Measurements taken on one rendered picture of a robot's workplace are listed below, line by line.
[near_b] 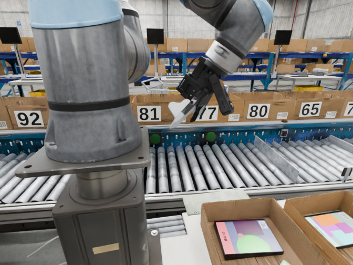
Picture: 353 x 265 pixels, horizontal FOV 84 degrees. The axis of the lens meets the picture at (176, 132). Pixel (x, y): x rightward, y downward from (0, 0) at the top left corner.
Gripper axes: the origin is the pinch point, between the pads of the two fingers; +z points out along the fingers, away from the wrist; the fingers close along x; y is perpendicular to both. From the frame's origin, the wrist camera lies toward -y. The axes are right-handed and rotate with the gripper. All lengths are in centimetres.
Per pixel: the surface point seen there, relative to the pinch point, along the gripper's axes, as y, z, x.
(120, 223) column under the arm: -8.5, 14.6, 26.7
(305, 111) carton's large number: -37, -26, -121
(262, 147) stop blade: -30, 8, -87
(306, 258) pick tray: -53, 9, -9
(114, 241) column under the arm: -10.0, 19.7, 26.8
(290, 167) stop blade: -45, 2, -62
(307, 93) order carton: -32, -39, -155
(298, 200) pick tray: -47, 2, -29
